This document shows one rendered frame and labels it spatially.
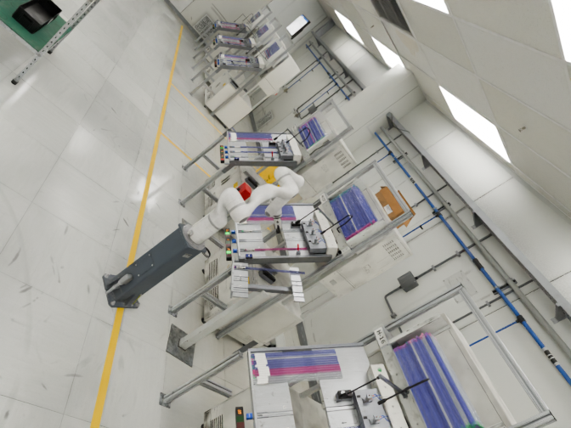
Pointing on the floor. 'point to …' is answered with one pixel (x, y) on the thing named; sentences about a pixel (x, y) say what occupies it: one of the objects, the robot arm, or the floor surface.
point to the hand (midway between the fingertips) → (278, 230)
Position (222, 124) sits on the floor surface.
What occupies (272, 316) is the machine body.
